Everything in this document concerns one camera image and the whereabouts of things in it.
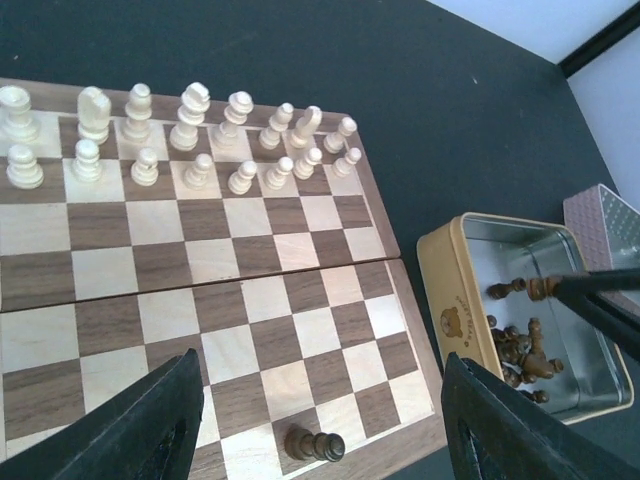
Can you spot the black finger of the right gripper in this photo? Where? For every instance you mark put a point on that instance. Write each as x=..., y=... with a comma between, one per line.
x=599, y=281
x=616, y=323

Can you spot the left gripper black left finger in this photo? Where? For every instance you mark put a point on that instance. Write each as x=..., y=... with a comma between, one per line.
x=148, y=431

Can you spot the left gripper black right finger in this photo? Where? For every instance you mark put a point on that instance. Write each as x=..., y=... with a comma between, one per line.
x=494, y=432

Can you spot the dark wooden chess piece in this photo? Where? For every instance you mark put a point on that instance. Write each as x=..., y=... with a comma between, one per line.
x=539, y=289

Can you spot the dark chess piece in tin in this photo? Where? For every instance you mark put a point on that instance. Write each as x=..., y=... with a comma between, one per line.
x=511, y=347
x=532, y=359

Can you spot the wooden chess board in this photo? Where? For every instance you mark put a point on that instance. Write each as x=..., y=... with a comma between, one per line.
x=296, y=300

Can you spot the pink tin lid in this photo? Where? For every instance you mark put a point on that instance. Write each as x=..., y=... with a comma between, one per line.
x=606, y=228

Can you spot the dark pawn in tin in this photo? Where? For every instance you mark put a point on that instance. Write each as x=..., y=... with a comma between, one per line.
x=501, y=290
x=536, y=396

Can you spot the yellow bear metal tin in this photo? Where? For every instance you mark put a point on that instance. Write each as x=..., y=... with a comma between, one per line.
x=462, y=259

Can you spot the white rook piece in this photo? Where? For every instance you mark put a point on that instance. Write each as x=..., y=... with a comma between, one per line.
x=18, y=122
x=335, y=141

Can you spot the white bishop piece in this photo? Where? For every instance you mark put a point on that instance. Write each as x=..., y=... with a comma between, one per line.
x=138, y=109
x=270, y=136

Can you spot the white king piece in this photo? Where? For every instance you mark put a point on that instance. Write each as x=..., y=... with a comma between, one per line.
x=195, y=102

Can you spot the white queen piece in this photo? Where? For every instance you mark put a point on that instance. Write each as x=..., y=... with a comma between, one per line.
x=240, y=105

